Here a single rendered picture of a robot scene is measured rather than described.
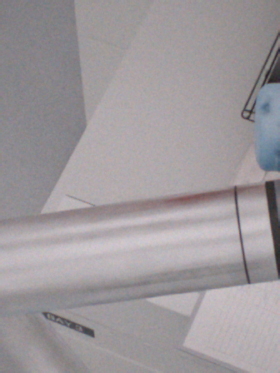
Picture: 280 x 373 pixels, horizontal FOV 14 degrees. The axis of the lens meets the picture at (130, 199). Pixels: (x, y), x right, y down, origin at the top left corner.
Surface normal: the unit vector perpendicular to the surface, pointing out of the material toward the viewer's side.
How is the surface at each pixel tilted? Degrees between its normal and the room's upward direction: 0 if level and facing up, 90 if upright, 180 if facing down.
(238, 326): 0
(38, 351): 53
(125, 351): 90
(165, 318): 90
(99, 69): 90
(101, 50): 90
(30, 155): 0
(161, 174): 0
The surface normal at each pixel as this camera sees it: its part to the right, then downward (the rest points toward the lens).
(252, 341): -0.02, -0.48
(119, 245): -0.17, -0.17
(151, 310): -0.40, 0.81
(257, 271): 0.02, 0.76
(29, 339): 0.65, 0.08
